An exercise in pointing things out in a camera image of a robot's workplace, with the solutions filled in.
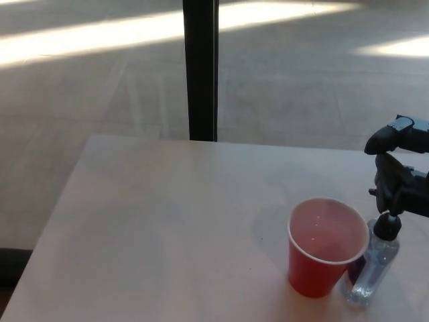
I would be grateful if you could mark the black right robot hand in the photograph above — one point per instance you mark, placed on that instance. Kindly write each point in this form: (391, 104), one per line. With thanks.
(399, 188)

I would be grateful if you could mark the clear pump soap bottle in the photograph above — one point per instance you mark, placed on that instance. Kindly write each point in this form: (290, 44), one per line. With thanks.
(372, 265)

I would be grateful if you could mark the red plastic cup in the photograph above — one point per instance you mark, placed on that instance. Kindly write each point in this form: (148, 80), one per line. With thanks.
(313, 273)

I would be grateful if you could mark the black vertical post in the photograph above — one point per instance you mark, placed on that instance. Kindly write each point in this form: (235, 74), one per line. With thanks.
(201, 70)

